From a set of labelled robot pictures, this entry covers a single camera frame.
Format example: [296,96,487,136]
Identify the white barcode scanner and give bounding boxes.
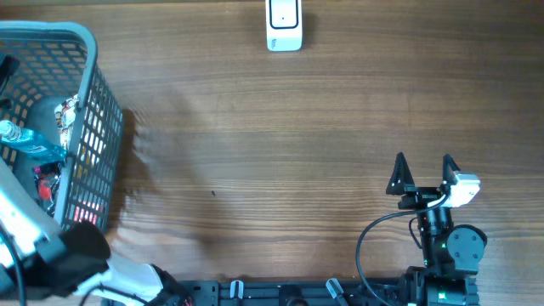
[265,0,303,52]

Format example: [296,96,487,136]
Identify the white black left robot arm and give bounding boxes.
[1,163,193,305]

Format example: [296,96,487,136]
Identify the black mounting rail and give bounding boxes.
[181,278,419,306]

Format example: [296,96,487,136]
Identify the grey plastic mesh basket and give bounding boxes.
[1,20,124,230]

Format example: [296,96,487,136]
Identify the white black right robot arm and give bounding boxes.
[386,153,487,305]

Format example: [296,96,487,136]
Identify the white brown cookie bag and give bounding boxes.
[54,95,79,150]

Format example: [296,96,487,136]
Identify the black red snack wrapper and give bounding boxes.
[32,161,63,217]

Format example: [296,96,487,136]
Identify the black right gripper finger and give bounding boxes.
[442,154,460,184]
[386,152,415,196]

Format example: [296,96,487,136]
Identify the blue mouthwash bottle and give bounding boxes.
[1,120,66,163]

